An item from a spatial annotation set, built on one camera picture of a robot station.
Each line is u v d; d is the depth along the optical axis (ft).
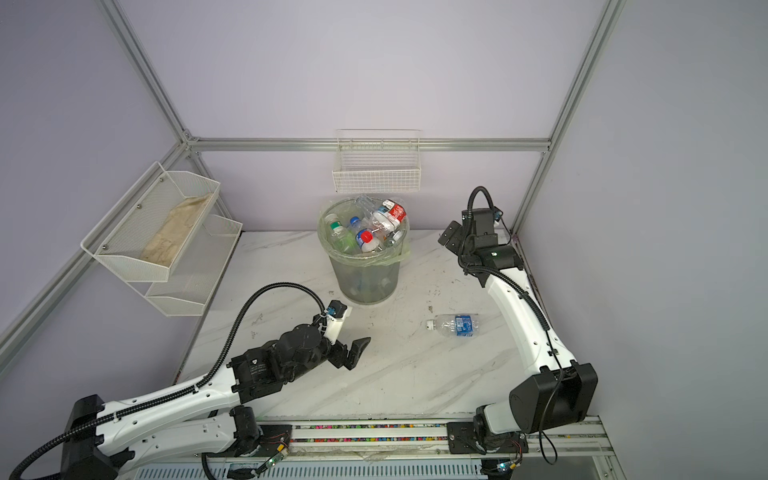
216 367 1.62
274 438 2.43
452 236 2.34
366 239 2.57
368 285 2.96
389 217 2.68
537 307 1.49
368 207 2.86
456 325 2.92
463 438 2.40
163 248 2.46
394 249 2.61
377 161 3.14
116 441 1.34
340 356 2.06
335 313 2.01
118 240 2.25
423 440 2.45
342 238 2.89
